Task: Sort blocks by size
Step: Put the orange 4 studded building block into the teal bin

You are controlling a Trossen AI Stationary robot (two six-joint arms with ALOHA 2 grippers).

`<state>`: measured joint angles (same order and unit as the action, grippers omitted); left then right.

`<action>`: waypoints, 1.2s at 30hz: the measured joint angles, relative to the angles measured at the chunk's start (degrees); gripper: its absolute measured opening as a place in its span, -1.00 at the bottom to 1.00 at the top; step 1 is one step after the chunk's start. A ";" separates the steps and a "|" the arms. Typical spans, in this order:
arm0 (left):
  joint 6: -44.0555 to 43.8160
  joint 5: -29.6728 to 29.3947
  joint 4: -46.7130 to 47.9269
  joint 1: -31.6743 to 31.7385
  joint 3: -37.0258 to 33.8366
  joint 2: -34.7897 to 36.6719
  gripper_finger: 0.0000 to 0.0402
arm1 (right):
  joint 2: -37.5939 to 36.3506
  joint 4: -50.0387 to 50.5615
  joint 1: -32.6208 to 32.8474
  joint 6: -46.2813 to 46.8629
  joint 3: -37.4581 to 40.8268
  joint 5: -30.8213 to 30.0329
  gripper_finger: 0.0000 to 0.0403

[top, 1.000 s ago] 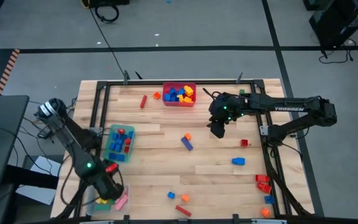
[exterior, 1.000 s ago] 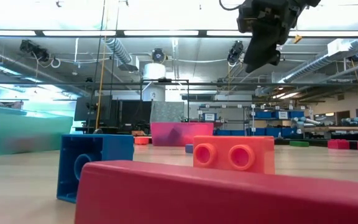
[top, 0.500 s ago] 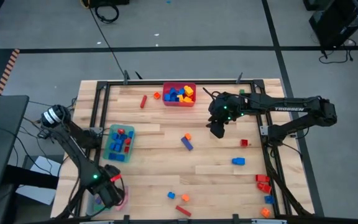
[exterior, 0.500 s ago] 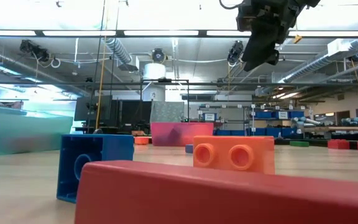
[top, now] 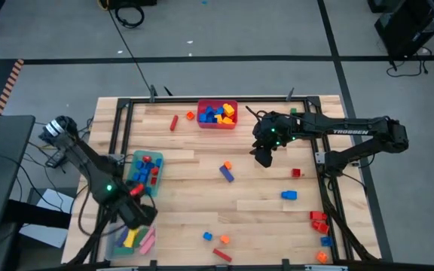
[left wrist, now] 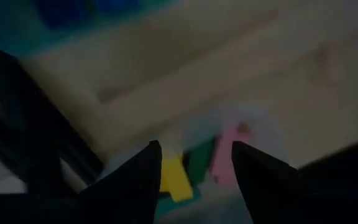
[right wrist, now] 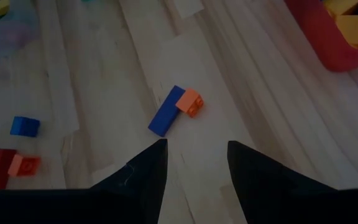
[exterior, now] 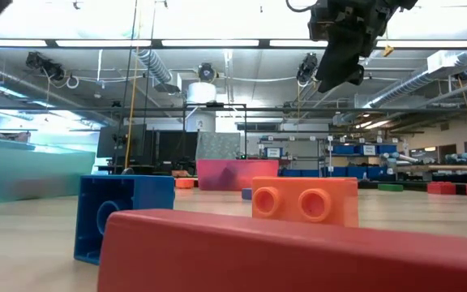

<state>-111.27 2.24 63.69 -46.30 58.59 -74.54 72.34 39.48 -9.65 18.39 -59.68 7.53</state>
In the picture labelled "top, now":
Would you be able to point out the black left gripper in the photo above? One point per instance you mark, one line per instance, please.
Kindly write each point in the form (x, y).
(139, 214)

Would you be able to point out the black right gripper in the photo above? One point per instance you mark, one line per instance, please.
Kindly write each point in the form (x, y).
(271, 130)

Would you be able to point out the long pink block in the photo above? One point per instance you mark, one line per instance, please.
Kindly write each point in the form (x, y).
(147, 235)
(147, 245)

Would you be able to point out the long yellow block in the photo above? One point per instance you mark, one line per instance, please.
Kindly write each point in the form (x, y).
(130, 238)

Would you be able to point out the small blue block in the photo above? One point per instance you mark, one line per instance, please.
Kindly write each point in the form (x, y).
(143, 177)
(139, 164)
(136, 176)
(326, 241)
(158, 162)
(149, 165)
(207, 236)
(148, 190)

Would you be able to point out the small orange block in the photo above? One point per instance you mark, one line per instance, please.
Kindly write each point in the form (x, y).
(190, 115)
(228, 165)
(224, 239)
(321, 257)

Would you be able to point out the small dark red block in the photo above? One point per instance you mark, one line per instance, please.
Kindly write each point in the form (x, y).
(154, 171)

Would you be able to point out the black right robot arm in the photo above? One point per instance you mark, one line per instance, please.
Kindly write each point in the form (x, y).
(352, 131)

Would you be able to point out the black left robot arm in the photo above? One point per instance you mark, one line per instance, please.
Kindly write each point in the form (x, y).
(89, 165)

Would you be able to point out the red tag strip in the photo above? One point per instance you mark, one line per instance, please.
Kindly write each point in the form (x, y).
(137, 189)

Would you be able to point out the green translucent plastic bin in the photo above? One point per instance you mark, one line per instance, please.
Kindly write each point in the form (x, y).
(161, 180)

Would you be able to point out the clear plastic bin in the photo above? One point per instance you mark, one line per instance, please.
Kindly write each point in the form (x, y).
(110, 244)

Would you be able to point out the red plastic bin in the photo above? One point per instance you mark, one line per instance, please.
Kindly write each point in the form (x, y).
(202, 126)

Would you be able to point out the black clamp lever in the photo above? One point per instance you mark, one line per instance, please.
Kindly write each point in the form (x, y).
(290, 94)
(168, 91)
(152, 94)

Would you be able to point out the white paper sheets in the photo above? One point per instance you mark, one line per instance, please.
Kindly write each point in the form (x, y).
(57, 199)

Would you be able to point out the black power adapter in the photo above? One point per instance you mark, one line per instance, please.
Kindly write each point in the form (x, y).
(53, 162)

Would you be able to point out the black desk leg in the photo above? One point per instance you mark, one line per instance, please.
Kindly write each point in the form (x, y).
(36, 214)

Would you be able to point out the black equipment box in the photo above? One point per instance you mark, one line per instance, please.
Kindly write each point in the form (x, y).
(134, 3)

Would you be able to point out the black computer tower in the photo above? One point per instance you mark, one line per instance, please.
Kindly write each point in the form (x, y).
(409, 22)

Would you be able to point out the black aluminium table frame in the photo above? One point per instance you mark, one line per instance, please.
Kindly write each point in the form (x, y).
(239, 99)

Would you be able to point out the grey metal bracket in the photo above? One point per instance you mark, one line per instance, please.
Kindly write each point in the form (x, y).
(326, 268)

